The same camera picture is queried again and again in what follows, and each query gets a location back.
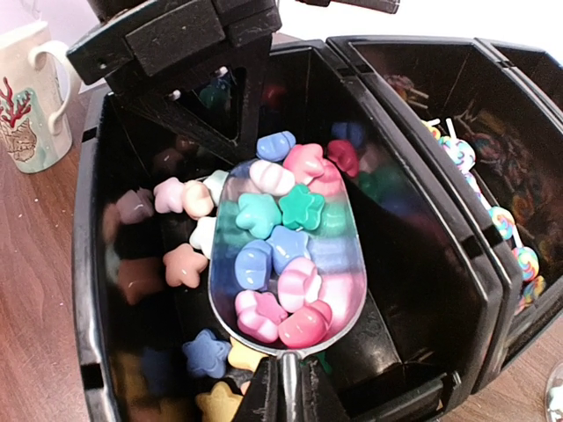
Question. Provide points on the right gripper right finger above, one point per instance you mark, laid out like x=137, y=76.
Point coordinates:
x=320, y=400

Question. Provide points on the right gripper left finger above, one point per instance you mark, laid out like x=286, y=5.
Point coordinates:
x=261, y=400

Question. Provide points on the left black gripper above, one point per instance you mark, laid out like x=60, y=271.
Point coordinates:
x=196, y=68

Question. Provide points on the metal scoop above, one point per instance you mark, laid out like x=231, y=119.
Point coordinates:
x=315, y=301

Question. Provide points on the black three-compartment candy tray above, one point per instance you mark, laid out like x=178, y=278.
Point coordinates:
x=464, y=152

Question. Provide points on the cream floral mug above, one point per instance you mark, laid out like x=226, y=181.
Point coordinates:
x=38, y=84

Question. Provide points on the teal star candy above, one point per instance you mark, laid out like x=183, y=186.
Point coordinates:
x=258, y=213

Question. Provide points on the blue star candy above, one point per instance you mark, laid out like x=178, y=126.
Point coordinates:
x=287, y=244

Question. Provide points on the green star candy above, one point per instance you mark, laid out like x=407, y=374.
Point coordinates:
x=301, y=209

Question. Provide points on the swirl lollipop candy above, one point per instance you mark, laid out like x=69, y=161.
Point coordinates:
x=526, y=258

